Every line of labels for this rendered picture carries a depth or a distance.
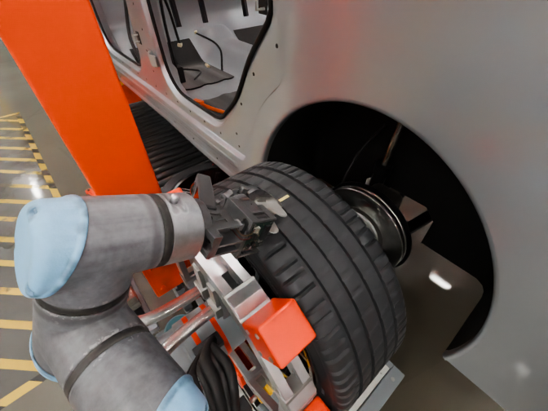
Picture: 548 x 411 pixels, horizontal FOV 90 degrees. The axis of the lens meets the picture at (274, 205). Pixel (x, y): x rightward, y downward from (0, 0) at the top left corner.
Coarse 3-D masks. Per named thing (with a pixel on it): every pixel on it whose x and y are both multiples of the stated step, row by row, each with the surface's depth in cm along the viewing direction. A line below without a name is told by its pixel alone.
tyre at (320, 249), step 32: (288, 192) 59; (320, 192) 59; (288, 224) 53; (320, 224) 55; (352, 224) 56; (256, 256) 51; (288, 256) 49; (320, 256) 51; (352, 256) 53; (384, 256) 56; (288, 288) 47; (320, 288) 49; (352, 288) 51; (384, 288) 55; (320, 320) 47; (352, 320) 50; (384, 320) 54; (320, 352) 48; (352, 352) 51; (384, 352) 59; (320, 384) 56; (352, 384) 51
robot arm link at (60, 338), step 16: (128, 288) 32; (48, 304) 27; (112, 304) 29; (48, 320) 27; (64, 320) 27; (80, 320) 28; (96, 320) 29; (112, 320) 30; (128, 320) 31; (32, 336) 30; (48, 336) 28; (64, 336) 28; (80, 336) 28; (96, 336) 28; (32, 352) 31; (48, 352) 28; (64, 352) 27; (80, 352) 27; (48, 368) 30; (64, 368) 27; (64, 384) 27
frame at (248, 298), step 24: (240, 264) 52; (216, 288) 50; (240, 288) 49; (240, 312) 47; (240, 360) 86; (264, 360) 47; (264, 384) 82; (288, 384) 51; (312, 384) 51; (288, 408) 48
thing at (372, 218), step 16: (336, 192) 93; (352, 192) 87; (368, 192) 85; (352, 208) 90; (368, 208) 85; (384, 208) 81; (368, 224) 87; (384, 224) 83; (400, 224) 81; (384, 240) 86; (400, 240) 81; (400, 256) 84
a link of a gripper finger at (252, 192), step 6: (240, 186) 44; (246, 186) 45; (252, 186) 45; (258, 186) 47; (240, 192) 44; (246, 192) 44; (252, 192) 44; (258, 192) 46; (264, 192) 48; (252, 198) 45
